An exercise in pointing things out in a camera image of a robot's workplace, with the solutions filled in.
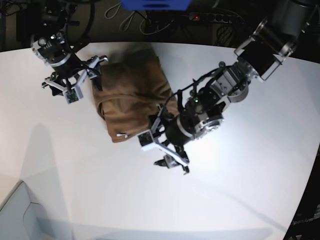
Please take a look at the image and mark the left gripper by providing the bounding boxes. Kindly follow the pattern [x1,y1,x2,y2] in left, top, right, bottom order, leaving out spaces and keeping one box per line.
[153,119,194,169]

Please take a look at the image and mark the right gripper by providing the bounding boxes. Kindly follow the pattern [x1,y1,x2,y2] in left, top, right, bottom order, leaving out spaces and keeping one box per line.
[49,56,103,96]

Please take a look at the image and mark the brown t-shirt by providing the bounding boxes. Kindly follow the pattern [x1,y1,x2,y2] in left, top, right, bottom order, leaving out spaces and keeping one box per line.
[92,56,179,143]

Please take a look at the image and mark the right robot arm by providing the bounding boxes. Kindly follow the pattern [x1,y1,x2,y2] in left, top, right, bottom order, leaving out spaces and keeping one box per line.
[30,0,102,97]

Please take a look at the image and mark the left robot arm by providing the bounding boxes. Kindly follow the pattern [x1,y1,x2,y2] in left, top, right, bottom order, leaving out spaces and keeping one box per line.
[151,0,320,172]

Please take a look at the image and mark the blue box overhead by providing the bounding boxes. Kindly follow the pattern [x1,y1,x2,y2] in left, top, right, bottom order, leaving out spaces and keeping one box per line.
[120,0,192,11]

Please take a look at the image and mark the white cabinet at corner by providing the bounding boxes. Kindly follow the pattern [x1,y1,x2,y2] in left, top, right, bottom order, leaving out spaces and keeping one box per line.
[0,174,74,240]

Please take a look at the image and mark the black power strip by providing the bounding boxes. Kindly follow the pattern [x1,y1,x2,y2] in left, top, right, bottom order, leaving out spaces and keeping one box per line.
[188,12,244,24]

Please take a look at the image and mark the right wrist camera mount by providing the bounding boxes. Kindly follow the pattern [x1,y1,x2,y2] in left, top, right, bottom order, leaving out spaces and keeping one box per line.
[41,55,108,104]

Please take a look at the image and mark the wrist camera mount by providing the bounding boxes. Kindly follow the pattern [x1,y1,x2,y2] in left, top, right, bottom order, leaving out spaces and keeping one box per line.
[137,105,190,175]
[41,55,108,104]

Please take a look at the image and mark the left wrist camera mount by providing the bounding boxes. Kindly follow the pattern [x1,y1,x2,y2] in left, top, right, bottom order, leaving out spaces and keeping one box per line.
[137,105,190,175]

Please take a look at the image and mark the white cable loops on floor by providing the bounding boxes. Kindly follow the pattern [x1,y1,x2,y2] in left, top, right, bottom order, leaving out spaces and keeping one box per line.
[104,3,178,36]

